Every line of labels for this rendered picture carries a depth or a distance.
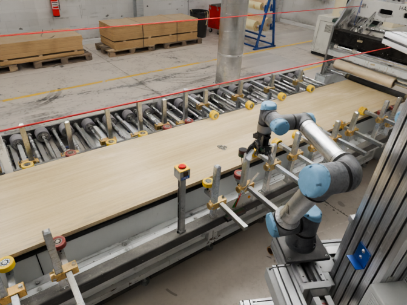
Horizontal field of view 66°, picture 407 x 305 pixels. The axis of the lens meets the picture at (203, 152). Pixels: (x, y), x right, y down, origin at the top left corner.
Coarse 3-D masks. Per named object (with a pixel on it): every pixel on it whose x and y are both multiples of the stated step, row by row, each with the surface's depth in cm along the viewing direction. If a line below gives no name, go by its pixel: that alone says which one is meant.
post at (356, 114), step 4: (356, 112) 270; (352, 116) 273; (356, 116) 270; (352, 120) 274; (356, 120) 274; (352, 124) 275; (348, 128) 280; (352, 128) 277; (348, 136) 282; (348, 140) 284; (344, 148) 289
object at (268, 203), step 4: (236, 180) 232; (248, 188) 223; (252, 188) 222; (252, 192) 221; (256, 192) 219; (256, 196) 218; (260, 196) 216; (260, 200) 215; (264, 200) 212; (268, 200) 213; (264, 204) 213; (268, 204) 210; (272, 204) 210; (272, 208) 208; (276, 208) 207
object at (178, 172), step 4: (184, 164) 181; (176, 168) 177; (184, 168) 177; (188, 168) 178; (176, 172) 179; (180, 172) 175; (188, 172) 179; (176, 176) 180; (180, 176) 176; (180, 180) 178
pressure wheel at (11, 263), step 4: (8, 256) 160; (0, 260) 158; (4, 260) 158; (8, 260) 158; (12, 260) 158; (0, 264) 156; (4, 264) 156; (8, 264) 156; (12, 264) 157; (0, 268) 154; (4, 268) 154; (8, 268) 156; (12, 268) 158; (0, 272) 155; (4, 272) 156
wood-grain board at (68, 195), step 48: (288, 96) 355; (336, 96) 362; (384, 96) 370; (144, 144) 256; (192, 144) 260; (240, 144) 264; (288, 144) 268; (0, 192) 200; (48, 192) 202; (96, 192) 204; (144, 192) 207; (0, 240) 169
